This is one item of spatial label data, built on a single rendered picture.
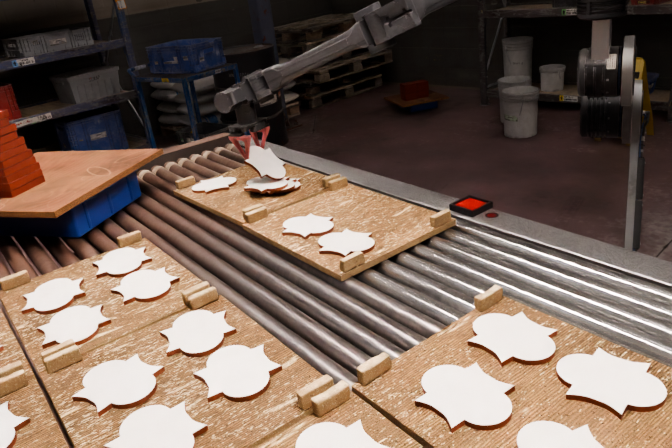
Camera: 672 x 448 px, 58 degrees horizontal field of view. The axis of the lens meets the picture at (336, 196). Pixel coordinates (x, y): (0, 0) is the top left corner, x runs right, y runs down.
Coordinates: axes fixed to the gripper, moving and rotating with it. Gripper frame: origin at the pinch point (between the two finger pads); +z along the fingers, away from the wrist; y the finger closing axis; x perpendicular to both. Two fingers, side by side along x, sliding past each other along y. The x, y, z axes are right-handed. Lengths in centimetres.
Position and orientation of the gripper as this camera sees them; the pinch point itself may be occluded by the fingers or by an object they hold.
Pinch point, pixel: (253, 152)
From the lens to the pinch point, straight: 179.2
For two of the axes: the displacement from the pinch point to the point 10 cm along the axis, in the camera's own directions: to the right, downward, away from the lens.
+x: -8.6, -0.7, 5.1
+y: 5.0, -3.7, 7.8
